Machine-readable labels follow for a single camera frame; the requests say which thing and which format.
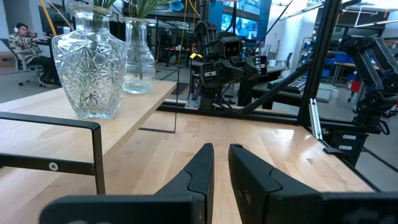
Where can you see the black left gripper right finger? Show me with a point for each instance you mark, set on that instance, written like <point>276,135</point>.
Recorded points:
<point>255,193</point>

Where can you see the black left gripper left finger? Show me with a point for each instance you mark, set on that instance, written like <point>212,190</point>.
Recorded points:
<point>199,186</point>

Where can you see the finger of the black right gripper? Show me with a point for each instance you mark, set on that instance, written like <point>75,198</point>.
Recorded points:
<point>253,67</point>
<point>220,71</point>

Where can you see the light blue artificial flower bunch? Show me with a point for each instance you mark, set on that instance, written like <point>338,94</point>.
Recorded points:
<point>146,7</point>

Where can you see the black neighbouring robot arm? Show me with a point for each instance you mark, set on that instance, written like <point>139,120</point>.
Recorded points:
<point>363,49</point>

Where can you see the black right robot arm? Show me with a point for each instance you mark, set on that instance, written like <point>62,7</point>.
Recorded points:
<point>208,96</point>

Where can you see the yellow tape tag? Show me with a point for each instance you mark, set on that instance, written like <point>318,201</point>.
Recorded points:
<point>196,55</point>

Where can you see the black keyboard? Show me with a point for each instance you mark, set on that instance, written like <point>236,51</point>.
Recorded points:
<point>289,85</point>

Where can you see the round glass vase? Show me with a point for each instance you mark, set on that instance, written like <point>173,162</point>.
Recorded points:
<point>140,71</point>

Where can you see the blue plastic crate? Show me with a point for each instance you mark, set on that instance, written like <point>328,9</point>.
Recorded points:
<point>343,58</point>

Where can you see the black box with white labels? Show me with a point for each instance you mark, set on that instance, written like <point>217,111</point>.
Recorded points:
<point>348,146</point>

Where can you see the square faceted glass vase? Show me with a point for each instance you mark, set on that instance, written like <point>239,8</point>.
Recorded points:
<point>90,71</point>

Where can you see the black computer monitor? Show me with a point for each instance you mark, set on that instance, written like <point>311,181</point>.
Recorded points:
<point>59,18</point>

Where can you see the office chair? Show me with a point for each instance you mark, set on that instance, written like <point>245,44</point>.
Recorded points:
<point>31,67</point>

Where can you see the person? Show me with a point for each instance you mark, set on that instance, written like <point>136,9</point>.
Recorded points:
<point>25,46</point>

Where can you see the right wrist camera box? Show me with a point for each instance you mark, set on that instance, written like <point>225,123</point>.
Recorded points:
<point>233,46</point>

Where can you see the large wall display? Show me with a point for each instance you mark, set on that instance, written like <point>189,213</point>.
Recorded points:
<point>248,25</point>

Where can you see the black aluminium rig frame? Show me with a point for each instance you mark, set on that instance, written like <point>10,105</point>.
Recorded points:
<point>317,62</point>

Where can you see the white strip on frame post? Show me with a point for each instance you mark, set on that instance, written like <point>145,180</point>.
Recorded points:
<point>314,121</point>

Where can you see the wooden shelf with black frame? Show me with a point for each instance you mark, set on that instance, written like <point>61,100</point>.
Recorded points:
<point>130,109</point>

